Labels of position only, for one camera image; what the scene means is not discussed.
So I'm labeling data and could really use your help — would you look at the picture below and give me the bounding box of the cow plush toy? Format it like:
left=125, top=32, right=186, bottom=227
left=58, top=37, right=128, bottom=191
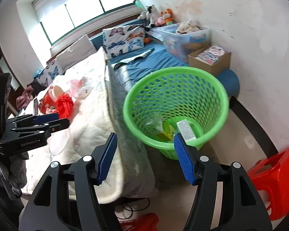
left=138, top=5, right=160, bottom=32

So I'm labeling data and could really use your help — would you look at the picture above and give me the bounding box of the blue white milk carton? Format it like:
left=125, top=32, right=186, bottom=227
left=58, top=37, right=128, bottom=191
left=176, top=119, right=196, bottom=141

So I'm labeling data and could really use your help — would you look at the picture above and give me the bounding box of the cardboard box with books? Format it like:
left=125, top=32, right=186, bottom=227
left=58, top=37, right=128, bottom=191
left=188, top=45, right=231, bottom=76

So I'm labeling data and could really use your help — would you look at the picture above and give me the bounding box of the dark wooden door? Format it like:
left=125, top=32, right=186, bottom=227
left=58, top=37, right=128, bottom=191
left=0, top=46, right=24, bottom=117

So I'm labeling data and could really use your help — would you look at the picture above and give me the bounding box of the red spiky plastic ball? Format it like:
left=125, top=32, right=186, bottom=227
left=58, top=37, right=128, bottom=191
left=55, top=93, right=74, bottom=119

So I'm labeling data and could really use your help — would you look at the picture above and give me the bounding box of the blue sofa mattress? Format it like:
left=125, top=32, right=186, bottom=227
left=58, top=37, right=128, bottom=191
left=90, top=19, right=240, bottom=96

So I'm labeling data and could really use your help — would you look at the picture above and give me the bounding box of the pink plush toy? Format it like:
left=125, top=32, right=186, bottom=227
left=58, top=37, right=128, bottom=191
left=155, top=17, right=165, bottom=27

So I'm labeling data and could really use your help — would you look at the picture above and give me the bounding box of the clear plastic storage bin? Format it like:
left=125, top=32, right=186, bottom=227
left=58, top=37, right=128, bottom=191
left=157, top=23, right=211, bottom=63

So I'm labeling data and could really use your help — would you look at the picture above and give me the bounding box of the left butterfly pillow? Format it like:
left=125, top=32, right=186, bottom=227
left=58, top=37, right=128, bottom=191
left=35, top=59, right=63, bottom=88

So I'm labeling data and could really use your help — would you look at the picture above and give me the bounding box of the green plastic waste basket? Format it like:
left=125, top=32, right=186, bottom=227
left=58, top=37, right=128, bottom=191
left=123, top=67, right=229, bottom=160

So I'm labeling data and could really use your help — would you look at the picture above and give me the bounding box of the butterfly pillow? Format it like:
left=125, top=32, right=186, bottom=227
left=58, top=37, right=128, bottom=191
left=102, top=24, right=145, bottom=59
left=35, top=59, right=63, bottom=88

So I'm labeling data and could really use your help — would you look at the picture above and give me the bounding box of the red paper noodle cup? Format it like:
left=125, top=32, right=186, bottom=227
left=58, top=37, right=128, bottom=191
left=38, top=85, right=64, bottom=114

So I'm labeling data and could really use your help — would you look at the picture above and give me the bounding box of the right butterfly pillow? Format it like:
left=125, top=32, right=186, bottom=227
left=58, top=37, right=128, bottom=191
left=102, top=24, right=145, bottom=59

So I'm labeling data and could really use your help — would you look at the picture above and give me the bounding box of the grey square cushion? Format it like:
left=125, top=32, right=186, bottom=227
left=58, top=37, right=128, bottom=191
left=56, top=34, right=97, bottom=72

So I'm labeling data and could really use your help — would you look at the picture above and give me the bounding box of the black cable on floor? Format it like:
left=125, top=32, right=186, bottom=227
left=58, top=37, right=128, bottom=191
left=114, top=197, right=151, bottom=221

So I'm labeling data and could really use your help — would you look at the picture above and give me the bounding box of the white quilted table cover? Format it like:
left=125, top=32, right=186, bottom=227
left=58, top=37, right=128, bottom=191
left=22, top=48, right=158, bottom=204

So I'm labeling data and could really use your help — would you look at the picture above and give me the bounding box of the red plastic stool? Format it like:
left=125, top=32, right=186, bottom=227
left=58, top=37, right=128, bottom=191
left=248, top=147, right=289, bottom=221

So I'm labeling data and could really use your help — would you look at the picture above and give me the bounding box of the green framed window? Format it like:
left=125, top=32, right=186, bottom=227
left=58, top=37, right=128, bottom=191
left=32, top=0, right=134, bottom=46

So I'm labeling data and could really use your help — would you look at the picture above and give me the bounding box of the pink cloth bundle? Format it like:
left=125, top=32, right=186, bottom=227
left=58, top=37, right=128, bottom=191
left=16, top=85, right=34, bottom=110

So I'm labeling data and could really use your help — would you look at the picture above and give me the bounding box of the pink clear plastic bag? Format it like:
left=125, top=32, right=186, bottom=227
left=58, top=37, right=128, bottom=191
left=66, top=76, right=95, bottom=102

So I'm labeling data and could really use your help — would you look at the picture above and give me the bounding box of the orange fox plush toy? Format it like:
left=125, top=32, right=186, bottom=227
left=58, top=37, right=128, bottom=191
left=161, top=8, right=174, bottom=26

